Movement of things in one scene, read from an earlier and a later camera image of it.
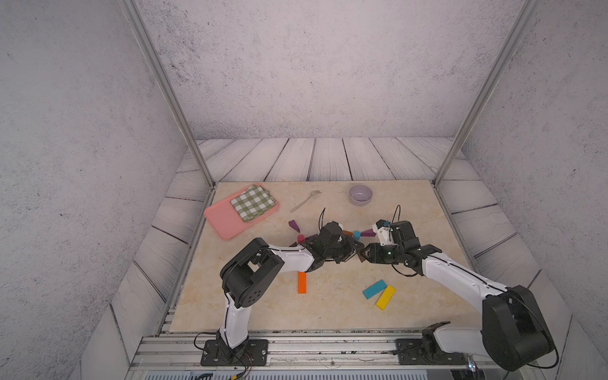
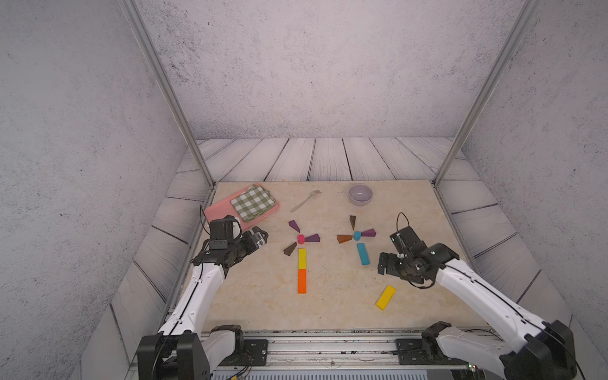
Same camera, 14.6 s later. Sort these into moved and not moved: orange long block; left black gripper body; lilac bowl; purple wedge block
Moved: left black gripper body
Not moved: purple wedge block; orange long block; lilac bowl
